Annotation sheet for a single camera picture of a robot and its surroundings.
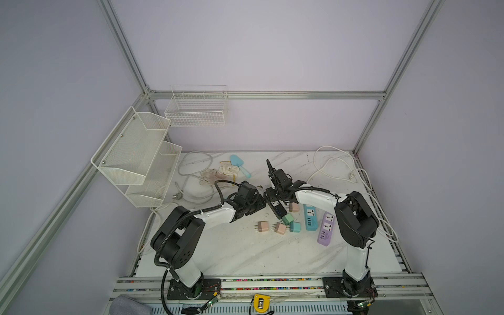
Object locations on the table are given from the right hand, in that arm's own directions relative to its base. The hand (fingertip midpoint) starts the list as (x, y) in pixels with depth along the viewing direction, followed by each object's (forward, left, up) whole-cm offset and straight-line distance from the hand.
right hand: (270, 191), depth 96 cm
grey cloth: (-47, +53, -1) cm, 71 cm away
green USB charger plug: (-12, -8, -4) cm, 15 cm away
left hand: (-7, +3, +1) cm, 8 cm away
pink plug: (-6, -11, -5) cm, 14 cm away
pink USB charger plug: (-17, -4, -4) cm, 18 cm away
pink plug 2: (-16, +4, -4) cm, 17 cm away
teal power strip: (-11, -19, -4) cm, 22 cm away
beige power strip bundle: (+16, +25, -4) cm, 30 cm away
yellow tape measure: (-45, +4, -5) cm, 46 cm away
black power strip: (-7, -3, -3) cm, 8 cm away
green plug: (-17, -11, -4) cm, 20 cm away
